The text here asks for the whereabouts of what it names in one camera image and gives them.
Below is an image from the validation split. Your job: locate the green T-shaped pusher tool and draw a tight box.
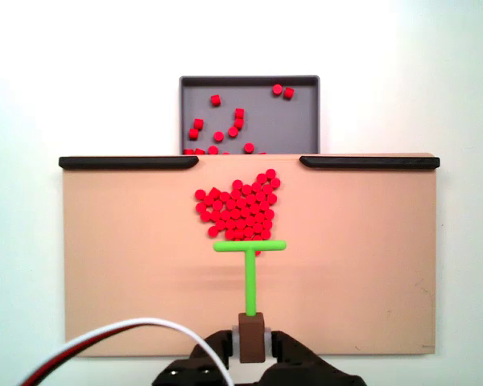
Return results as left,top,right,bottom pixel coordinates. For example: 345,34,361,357
213,240,287,364

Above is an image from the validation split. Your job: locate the beige wooden board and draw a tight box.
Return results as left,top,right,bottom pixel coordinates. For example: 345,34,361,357
62,152,438,358

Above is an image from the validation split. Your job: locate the grey plastic tray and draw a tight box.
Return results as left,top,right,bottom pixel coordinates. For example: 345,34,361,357
179,74,321,155

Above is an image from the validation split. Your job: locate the red white black servo cable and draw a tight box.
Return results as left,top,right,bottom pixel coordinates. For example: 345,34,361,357
19,317,235,386

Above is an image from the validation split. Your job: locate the black edge rail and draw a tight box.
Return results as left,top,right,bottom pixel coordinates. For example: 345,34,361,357
58,156,200,170
299,155,441,170

